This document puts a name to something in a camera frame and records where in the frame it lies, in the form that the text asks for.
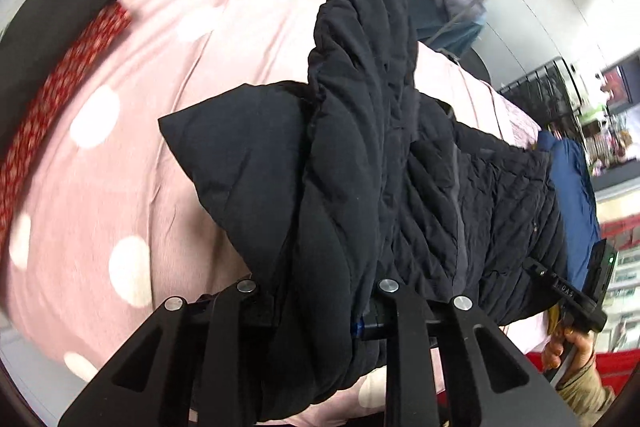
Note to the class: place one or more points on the black quilted puffer jacket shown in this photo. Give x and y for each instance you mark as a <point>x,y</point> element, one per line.
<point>327,186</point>

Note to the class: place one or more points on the beige sleeved forearm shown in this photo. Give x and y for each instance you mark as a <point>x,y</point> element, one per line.
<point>586,396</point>

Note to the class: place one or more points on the person's right hand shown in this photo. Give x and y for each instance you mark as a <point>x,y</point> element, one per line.
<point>566,339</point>

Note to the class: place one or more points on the red blanket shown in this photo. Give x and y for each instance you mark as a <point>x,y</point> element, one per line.
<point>615,368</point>

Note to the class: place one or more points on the navy blue yellow-trimmed cushion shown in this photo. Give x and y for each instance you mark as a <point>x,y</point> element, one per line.
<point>571,179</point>

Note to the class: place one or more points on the cluttered shelf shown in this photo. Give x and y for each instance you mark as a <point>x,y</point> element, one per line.
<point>612,143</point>

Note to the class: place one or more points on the pink polka dot bed sheet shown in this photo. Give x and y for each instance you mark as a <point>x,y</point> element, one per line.
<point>109,226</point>

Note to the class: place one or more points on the red patterned black cloth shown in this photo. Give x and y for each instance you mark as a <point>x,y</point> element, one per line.
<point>46,52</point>

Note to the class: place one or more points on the black wire rack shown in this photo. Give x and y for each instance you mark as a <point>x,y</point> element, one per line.
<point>550,96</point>

